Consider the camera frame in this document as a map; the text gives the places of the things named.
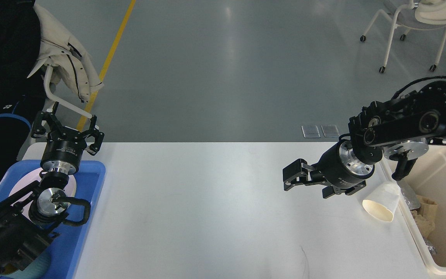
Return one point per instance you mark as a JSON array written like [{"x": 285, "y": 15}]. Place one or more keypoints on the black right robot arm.
[{"x": 401, "y": 129}]

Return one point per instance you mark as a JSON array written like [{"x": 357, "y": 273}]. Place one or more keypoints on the pink plate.
[{"x": 44, "y": 204}]

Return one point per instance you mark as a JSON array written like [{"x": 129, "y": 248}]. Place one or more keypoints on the white plastic bin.
[{"x": 428, "y": 178}]

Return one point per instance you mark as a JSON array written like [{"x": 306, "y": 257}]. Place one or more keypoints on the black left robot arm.
[{"x": 29, "y": 217}]

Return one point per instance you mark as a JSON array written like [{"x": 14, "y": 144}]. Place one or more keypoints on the chair with beige coat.
[{"x": 63, "y": 58}]

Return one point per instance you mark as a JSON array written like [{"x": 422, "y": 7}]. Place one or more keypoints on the brown paper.
[{"x": 425, "y": 223}]

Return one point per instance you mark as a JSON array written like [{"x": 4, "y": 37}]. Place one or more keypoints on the teal mug yellow inside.
[{"x": 35, "y": 270}]

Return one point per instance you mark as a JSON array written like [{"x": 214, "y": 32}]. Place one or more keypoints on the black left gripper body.
[{"x": 63, "y": 152}]

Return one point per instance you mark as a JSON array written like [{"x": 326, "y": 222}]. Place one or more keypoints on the white tissue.
[{"x": 383, "y": 201}]

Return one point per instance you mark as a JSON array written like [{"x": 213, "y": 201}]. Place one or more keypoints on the brown paper bag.
[{"x": 428, "y": 206}]

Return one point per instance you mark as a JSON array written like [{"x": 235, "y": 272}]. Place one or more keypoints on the aluminium foil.
[
  {"x": 431, "y": 247},
  {"x": 409, "y": 196}
]

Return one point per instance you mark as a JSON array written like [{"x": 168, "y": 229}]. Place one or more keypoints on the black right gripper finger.
[
  {"x": 296, "y": 174},
  {"x": 334, "y": 190}
]

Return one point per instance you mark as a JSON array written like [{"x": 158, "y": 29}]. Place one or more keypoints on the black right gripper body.
[{"x": 340, "y": 166}]

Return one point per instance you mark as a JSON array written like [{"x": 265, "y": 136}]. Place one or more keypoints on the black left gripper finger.
[
  {"x": 91, "y": 132},
  {"x": 47, "y": 126}
]

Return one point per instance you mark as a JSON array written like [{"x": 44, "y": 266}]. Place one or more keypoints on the white chair on wheels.
[{"x": 423, "y": 15}]

